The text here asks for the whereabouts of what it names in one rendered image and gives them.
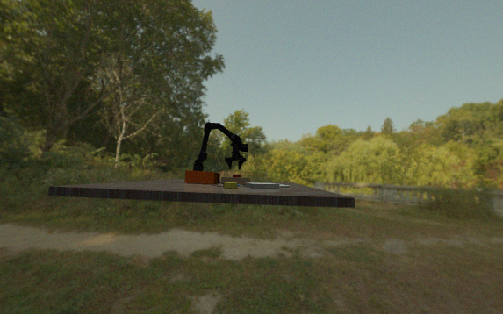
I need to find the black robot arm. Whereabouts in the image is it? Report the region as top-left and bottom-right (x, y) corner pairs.
(192, 122), (248, 171)

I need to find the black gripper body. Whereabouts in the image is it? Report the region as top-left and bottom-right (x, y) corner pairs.
(225, 151), (247, 161)

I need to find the tan flat bar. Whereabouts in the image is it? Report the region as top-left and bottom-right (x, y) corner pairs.
(221, 177), (250, 185)

